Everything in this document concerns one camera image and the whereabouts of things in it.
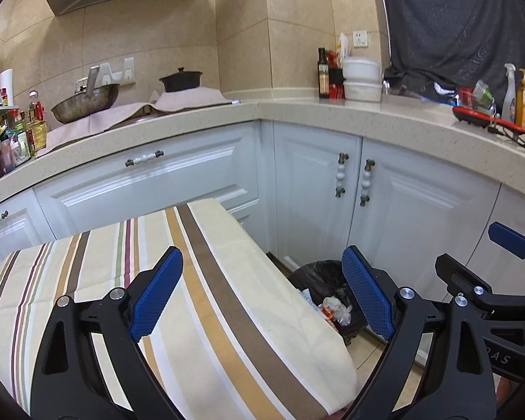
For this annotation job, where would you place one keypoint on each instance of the white bag with orange print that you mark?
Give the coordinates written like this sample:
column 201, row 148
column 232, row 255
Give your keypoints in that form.
column 336, row 311

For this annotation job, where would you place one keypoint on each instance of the dark grey hanging cloth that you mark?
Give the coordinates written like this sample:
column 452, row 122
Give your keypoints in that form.
column 454, row 43

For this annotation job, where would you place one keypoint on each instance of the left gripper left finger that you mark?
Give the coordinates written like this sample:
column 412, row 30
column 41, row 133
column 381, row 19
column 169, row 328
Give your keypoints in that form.
column 124, row 321

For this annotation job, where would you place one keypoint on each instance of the white drawer handle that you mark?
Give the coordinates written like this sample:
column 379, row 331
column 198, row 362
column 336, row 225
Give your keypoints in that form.
column 143, row 158

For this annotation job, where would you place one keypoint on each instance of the black cooking pot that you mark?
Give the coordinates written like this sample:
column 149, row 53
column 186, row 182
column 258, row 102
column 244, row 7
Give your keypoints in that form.
column 181, row 80

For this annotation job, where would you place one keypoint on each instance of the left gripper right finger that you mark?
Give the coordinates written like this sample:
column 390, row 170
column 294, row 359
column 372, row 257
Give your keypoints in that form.
column 397, row 314

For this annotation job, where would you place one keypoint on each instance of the yellow detergent bottle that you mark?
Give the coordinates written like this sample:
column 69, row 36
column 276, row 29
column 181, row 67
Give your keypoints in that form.
column 520, row 102

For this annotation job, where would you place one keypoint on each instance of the white stacked bowls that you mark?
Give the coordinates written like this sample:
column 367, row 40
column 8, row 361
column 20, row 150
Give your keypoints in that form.
column 362, row 80

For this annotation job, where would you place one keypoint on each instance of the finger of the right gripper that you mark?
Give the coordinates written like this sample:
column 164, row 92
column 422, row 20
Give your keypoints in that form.
column 508, row 239
column 460, row 280

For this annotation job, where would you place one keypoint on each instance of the paper towel roll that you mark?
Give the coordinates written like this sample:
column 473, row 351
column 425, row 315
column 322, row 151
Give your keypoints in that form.
column 6, row 83

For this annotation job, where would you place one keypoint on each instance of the condiment rack with bottles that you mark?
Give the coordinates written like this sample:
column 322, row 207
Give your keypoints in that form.
column 14, row 144

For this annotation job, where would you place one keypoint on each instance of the white spray bottle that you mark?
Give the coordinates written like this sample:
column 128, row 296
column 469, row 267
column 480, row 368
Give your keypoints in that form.
column 509, row 104

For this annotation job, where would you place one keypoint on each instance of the wall power socket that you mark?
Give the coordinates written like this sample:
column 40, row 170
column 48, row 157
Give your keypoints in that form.
column 360, row 39

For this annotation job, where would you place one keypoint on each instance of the striped tablecloth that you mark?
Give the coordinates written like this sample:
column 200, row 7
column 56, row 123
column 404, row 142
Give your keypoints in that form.
column 177, row 314

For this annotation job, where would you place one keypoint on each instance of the left cabinet door handle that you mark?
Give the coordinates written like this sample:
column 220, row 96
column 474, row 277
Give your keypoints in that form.
column 341, row 174

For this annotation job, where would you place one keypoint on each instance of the white wall switch plate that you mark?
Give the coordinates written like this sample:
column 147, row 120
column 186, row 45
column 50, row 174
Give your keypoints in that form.
column 124, row 76

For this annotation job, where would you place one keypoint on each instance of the white toothpaste box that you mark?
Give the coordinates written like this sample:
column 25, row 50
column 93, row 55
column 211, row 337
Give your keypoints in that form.
column 307, row 297

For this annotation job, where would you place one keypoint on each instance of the right cabinet door handle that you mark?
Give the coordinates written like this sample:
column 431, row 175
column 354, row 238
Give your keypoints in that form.
column 366, row 182

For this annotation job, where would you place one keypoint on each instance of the operator hand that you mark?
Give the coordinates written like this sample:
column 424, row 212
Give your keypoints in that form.
column 504, row 389

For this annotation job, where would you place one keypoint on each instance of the black-lined trash bin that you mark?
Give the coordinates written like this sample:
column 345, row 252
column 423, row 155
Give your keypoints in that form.
column 326, row 279

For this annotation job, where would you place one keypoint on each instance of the cabinet door handle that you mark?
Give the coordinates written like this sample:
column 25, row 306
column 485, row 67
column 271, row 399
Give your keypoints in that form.
column 341, row 174
column 366, row 182

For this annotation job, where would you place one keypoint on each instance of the pink stove cover cloth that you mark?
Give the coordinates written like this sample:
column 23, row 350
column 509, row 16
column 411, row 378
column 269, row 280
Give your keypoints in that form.
column 102, row 121

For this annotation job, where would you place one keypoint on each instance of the dark sauce bottle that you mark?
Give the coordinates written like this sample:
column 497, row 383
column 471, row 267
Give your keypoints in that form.
column 323, row 74

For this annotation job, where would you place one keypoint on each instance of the cooking oil bottle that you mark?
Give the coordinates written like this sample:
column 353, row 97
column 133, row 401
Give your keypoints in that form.
column 36, row 127

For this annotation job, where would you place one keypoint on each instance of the metal wok pan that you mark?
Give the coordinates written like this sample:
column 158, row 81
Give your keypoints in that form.
column 85, row 103

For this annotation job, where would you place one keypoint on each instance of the red tray on counter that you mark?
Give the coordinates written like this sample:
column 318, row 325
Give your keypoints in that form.
column 484, row 121

